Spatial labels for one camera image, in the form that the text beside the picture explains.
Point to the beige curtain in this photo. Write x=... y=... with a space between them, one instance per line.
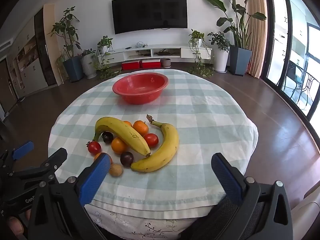
x=257 y=37

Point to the green checked tablecloth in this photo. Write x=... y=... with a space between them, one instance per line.
x=205 y=125

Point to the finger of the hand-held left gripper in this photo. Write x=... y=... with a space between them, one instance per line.
x=56 y=160
x=23 y=150

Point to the black-framed glass sliding door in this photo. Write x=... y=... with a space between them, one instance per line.
x=288 y=30

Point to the dark purple round fruit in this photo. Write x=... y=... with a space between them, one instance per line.
x=107 y=137
x=126 y=158

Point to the round grey pot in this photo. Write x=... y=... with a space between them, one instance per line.
x=165 y=63

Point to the brown wooden door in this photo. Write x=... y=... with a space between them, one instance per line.
x=6 y=85

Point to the red storage box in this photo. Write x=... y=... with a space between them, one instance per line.
x=151 y=64
x=131 y=65

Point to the brown round fruit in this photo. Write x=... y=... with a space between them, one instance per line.
x=115 y=170

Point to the red tomato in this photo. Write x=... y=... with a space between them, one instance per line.
x=151 y=140
x=94 y=147

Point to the plant in white ribbed pot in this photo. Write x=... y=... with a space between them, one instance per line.
x=88 y=66

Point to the white television cabinet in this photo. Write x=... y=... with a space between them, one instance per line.
x=172 y=48

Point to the red plastic bowl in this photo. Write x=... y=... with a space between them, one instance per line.
x=140 y=90

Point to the person's left hand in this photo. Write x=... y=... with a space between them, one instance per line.
x=15 y=226

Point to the built-in wall cabinet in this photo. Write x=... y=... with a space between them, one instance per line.
x=32 y=62

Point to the smooth orange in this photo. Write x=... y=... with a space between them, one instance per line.
x=118 y=145
x=97 y=156
x=128 y=123

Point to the balcony chair with teal cushion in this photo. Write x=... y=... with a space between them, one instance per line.
x=298 y=78

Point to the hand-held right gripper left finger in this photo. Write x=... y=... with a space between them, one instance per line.
x=95 y=177

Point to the yellow banana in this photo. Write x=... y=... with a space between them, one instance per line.
x=125 y=132
x=165 y=150

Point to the black wall television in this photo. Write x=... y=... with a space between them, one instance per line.
x=150 y=11

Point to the white floral tablecloth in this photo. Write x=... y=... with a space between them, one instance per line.
x=150 y=226

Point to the dark grey planter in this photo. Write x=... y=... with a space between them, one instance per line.
x=240 y=60

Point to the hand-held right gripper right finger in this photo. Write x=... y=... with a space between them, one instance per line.
x=226 y=177

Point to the bumpy mandarin orange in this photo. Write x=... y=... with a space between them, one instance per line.
x=140 y=127

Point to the trailing pothos plant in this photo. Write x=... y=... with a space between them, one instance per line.
x=104 y=43
x=196 y=37

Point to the black mesh chair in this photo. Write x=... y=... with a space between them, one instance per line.
x=222 y=217

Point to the tall plant in blue pot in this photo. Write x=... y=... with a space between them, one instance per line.
x=72 y=68

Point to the bushy plant in white pot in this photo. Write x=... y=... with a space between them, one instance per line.
x=221 y=60

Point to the beige leather chair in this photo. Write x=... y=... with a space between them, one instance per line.
x=307 y=212

